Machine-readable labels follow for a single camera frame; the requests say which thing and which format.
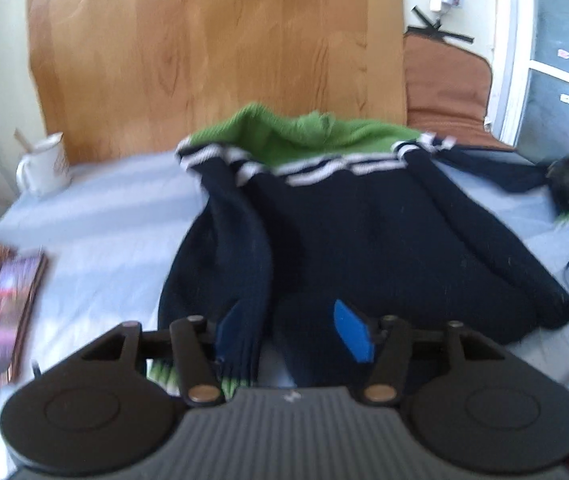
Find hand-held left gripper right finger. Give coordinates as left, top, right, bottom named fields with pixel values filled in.
left=333, top=299, right=506, bottom=404

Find wooden headboard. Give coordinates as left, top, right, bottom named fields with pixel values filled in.
left=25, top=0, right=409, bottom=167

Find brown perforated seat cushion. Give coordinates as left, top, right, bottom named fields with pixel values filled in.
left=403, top=27, right=515, bottom=153

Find smartphone in brown case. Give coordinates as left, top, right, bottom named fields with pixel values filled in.
left=0, top=252, right=48, bottom=386

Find black tape strips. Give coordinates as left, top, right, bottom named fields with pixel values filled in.
left=403, top=5, right=475, bottom=46

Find white window frame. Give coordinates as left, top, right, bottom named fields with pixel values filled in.
left=485, top=0, right=569, bottom=156

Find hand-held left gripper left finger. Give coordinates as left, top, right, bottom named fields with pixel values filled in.
left=82, top=304, right=239, bottom=407

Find white enamel mug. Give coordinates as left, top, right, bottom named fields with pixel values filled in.
left=16, top=132, right=72, bottom=198

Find navy and green knit sweater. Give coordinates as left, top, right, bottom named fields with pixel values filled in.
left=150, top=102, right=569, bottom=396

